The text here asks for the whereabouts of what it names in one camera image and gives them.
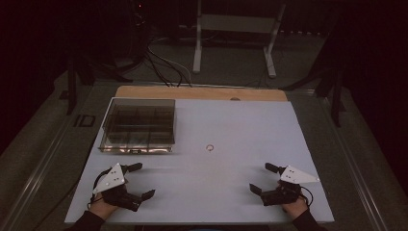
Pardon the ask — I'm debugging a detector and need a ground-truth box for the white table cover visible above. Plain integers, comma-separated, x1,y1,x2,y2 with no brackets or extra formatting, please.
64,96,335,224

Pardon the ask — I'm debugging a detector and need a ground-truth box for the black floor cable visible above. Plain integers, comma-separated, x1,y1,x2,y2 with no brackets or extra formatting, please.
145,47,185,88

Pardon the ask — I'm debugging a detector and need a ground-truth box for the clear plastic compartment box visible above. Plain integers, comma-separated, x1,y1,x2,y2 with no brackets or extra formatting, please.
98,97,177,154

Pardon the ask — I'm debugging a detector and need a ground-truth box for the person's right hand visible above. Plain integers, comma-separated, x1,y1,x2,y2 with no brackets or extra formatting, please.
281,197,310,221

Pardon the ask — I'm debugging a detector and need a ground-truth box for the white metal stand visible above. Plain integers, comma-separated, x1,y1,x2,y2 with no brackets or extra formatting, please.
191,0,287,79

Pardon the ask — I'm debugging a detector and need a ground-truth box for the person's left hand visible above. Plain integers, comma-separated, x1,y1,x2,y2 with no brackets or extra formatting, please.
89,193,120,221

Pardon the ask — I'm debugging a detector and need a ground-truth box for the black tripod stand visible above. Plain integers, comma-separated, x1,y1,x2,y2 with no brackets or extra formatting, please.
282,32,347,128
59,57,134,116

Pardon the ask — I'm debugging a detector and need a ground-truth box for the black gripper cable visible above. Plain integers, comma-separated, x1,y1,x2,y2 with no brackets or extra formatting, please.
87,168,112,208
299,186,315,207

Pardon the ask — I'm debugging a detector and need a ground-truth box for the white floor cable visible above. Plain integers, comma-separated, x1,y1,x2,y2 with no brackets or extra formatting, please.
147,38,193,87

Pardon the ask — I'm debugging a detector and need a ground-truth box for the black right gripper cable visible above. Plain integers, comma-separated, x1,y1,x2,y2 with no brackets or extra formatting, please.
299,186,315,207

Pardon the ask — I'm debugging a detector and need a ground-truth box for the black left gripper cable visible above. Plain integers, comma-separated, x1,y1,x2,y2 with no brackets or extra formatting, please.
87,168,112,208

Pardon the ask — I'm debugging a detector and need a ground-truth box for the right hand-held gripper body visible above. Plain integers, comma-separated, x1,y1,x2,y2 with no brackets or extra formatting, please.
260,165,321,207

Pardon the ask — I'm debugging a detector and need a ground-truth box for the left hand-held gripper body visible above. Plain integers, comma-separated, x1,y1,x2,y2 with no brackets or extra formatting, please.
91,163,143,213

